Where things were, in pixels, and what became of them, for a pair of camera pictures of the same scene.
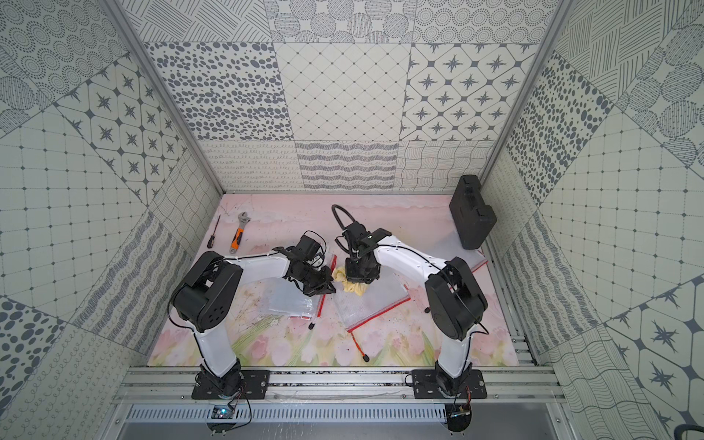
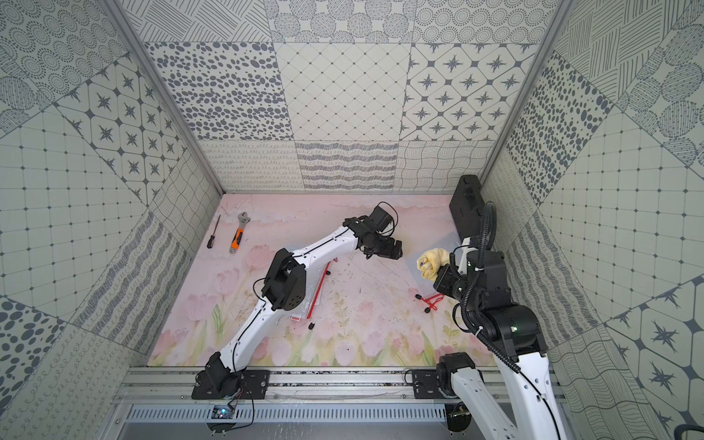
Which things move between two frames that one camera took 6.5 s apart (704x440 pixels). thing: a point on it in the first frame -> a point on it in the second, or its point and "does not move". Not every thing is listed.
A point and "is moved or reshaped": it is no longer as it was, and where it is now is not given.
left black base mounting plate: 255,387 does not move
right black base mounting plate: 425,385 does not move
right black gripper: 351,273 -> 449,272
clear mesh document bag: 389,291 -> 426,284
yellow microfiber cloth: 352,286 is moved or reshaped
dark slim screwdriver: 212,239 does not move
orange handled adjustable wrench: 243,219 does not move
